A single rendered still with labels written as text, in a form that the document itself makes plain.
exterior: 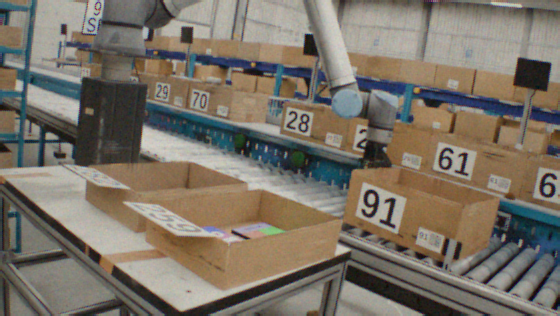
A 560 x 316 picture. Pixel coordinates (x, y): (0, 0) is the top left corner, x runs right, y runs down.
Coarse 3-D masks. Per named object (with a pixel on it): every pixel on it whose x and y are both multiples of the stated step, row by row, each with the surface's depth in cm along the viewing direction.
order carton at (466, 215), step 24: (384, 168) 158; (360, 192) 143; (408, 192) 131; (432, 192) 156; (456, 192) 150; (480, 192) 143; (408, 216) 131; (432, 216) 125; (456, 216) 120; (480, 216) 129; (408, 240) 131; (456, 240) 121; (480, 240) 134
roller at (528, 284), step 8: (544, 256) 140; (536, 264) 131; (544, 264) 132; (552, 264) 139; (528, 272) 124; (536, 272) 123; (544, 272) 128; (520, 280) 118; (528, 280) 116; (536, 280) 119; (520, 288) 110; (528, 288) 112; (536, 288) 119; (520, 296) 106; (528, 296) 110
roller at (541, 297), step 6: (558, 264) 136; (558, 270) 127; (552, 276) 122; (558, 276) 122; (546, 282) 119; (552, 282) 116; (558, 282) 118; (546, 288) 112; (552, 288) 112; (558, 288) 115; (540, 294) 108; (546, 294) 107; (552, 294) 109; (558, 294) 113; (534, 300) 105; (540, 300) 103; (546, 300) 104; (552, 300) 106; (546, 306) 102
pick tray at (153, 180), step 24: (96, 168) 128; (120, 168) 134; (144, 168) 141; (168, 168) 148; (192, 168) 153; (96, 192) 122; (120, 192) 113; (144, 192) 142; (168, 192) 115; (192, 192) 121; (216, 192) 127; (120, 216) 114
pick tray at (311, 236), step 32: (224, 192) 122; (256, 192) 131; (224, 224) 124; (288, 224) 127; (320, 224) 108; (192, 256) 94; (224, 256) 88; (256, 256) 93; (288, 256) 101; (320, 256) 112; (224, 288) 89
